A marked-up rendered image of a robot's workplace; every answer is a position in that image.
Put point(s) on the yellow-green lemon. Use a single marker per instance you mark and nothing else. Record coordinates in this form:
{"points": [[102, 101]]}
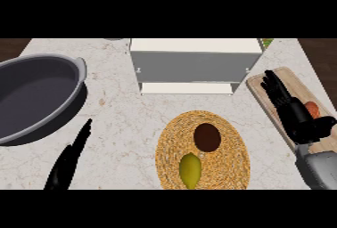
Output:
{"points": [[189, 169]]}

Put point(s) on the large grey pot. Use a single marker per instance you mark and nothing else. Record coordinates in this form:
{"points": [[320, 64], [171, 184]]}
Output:
{"points": [[34, 95]]}

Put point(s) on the dark brown oval fruit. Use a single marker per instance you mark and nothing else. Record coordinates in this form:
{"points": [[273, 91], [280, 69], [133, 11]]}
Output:
{"points": [[207, 137]]}

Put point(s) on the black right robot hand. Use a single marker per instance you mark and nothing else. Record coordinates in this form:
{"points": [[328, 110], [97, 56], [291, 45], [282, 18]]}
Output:
{"points": [[294, 115]]}

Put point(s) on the round woven straw placemat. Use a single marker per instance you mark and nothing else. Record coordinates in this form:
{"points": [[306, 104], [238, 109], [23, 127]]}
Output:
{"points": [[227, 166]]}

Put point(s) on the pale wooden cutting board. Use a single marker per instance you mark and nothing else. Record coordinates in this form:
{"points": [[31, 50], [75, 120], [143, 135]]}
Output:
{"points": [[303, 89]]}

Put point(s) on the white tiered shelf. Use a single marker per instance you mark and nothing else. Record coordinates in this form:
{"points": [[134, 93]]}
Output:
{"points": [[195, 63]]}

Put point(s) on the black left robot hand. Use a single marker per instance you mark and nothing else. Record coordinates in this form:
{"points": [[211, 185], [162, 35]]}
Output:
{"points": [[65, 160]]}

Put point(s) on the green and red object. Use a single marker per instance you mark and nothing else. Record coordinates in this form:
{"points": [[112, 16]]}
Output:
{"points": [[266, 42]]}

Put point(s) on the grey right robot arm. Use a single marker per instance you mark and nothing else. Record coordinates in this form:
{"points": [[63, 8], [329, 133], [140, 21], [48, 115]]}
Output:
{"points": [[316, 168]]}

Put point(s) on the orange vegetable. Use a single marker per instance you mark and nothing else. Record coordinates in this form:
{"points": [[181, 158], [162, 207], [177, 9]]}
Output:
{"points": [[313, 108]]}

